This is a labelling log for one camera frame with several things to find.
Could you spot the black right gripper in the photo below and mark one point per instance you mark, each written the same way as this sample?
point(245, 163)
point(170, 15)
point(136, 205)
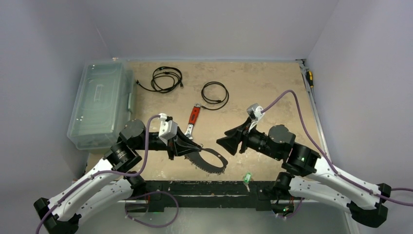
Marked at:
point(243, 140)

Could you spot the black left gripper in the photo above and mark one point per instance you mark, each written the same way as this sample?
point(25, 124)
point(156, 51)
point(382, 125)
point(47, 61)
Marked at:
point(179, 145)

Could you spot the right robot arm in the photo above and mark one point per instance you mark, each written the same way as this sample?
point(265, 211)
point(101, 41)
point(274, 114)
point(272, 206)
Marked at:
point(307, 174)

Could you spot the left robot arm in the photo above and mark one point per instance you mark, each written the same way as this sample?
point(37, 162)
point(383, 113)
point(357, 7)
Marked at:
point(116, 175)

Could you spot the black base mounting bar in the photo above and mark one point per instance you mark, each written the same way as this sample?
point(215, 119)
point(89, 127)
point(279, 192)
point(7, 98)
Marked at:
point(257, 195)

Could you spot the clear plastic storage box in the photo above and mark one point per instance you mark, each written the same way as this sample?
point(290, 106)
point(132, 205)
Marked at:
point(102, 105)

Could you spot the yellow black screwdriver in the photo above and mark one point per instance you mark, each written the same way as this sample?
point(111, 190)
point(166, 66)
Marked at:
point(309, 78)

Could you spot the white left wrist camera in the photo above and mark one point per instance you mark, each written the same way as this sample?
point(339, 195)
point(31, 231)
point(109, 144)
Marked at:
point(168, 128)

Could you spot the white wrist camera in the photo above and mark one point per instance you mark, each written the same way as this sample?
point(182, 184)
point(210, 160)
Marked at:
point(255, 114)
point(168, 128)

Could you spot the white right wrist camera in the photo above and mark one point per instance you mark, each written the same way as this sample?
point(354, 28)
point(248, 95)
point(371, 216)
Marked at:
point(255, 114)

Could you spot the red handled adjustable wrench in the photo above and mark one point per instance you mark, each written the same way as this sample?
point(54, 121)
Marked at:
point(192, 120)

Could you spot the aluminium frame rail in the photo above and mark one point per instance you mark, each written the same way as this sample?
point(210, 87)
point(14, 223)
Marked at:
point(311, 94)

